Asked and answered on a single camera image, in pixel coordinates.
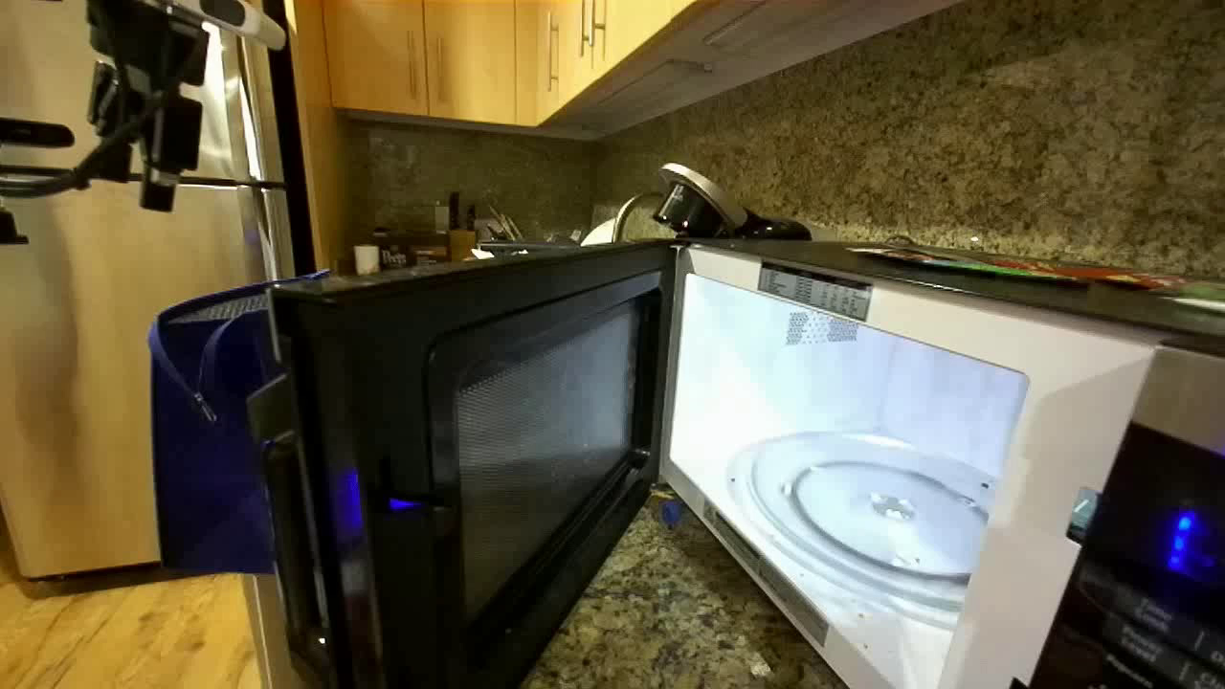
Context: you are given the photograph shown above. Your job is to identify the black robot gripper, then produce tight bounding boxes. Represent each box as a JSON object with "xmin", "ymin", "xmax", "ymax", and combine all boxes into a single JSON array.
[{"xmin": 85, "ymin": 0, "xmax": 214, "ymax": 214}]

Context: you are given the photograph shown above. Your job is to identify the black pod coffee machine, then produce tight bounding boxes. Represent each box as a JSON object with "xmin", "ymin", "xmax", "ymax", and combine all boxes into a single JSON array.
[{"xmin": 647, "ymin": 156, "xmax": 817, "ymax": 246}]

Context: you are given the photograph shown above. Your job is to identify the stainless steel refrigerator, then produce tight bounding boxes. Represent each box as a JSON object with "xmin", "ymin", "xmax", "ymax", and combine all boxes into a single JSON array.
[{"xmin": 0, "ymin": 0, "xmax": 299, "ymax": 581}]

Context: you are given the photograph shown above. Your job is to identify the blue bag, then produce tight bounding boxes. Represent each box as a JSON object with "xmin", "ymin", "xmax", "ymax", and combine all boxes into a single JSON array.
[{"xmin": 146, "ymin": 278, "xmax": 286, "ymax": 573}]

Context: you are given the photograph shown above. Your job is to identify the dark bottle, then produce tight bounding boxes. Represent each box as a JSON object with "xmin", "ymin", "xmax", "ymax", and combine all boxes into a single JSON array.
[{"xmin": 441, "ymin": 186, "xmax": 480, "ymax": 264}]

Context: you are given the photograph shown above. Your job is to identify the white rounded kitchen appliance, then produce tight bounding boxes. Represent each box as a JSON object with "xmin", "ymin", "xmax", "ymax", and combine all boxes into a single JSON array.
[{"xmin": 577, "ymin": 186, "xmax": 670, "ymax": 248}]

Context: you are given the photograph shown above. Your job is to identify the black microwave door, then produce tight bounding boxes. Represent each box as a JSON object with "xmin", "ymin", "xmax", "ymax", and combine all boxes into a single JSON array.
[{"xmin": 246, "ymin": 243, "xmax": 682, "ymax": 689}]

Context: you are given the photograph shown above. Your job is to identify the glass microwave turntable plate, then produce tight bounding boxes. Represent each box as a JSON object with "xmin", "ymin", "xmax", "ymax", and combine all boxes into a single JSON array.
[{"xmin": 721, "ymin": 430, "xmax": 1003, "ymax": 619}]

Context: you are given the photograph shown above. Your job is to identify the black microwave oven body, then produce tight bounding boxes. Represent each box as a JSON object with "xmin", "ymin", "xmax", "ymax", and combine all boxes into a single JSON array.
[{"xmin": 654, "ymin": 235, "xmax": 1225, "ymax": 689}]

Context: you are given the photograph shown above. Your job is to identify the colourful flat papers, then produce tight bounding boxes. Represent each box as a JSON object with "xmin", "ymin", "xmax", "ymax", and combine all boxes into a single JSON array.
[{"xmin": 852, "ymin": 243, "xmax": 1225, "ymax": 317}]

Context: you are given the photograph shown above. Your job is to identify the wooden wall cabinets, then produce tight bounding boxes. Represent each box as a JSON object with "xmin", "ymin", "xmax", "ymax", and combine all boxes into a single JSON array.
[{"xmin": 317, "ymin": 0, "xmax": 952, "ymax": 143}]

